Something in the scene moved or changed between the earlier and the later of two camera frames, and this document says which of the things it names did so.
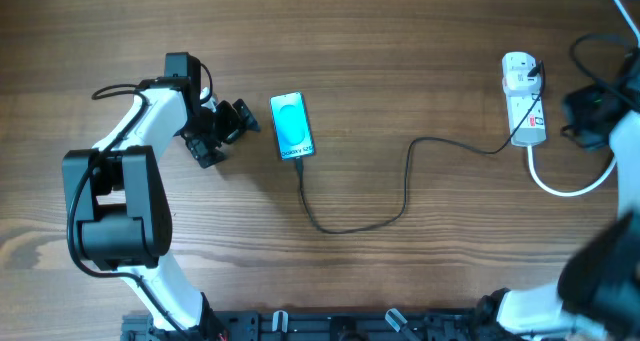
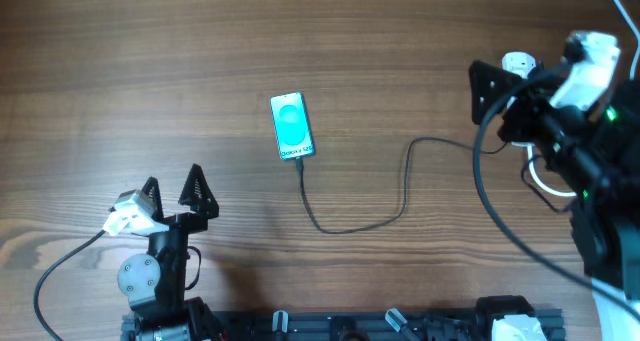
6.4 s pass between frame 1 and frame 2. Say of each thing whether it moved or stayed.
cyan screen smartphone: stayed
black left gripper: moved
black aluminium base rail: stayed
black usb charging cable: stayed
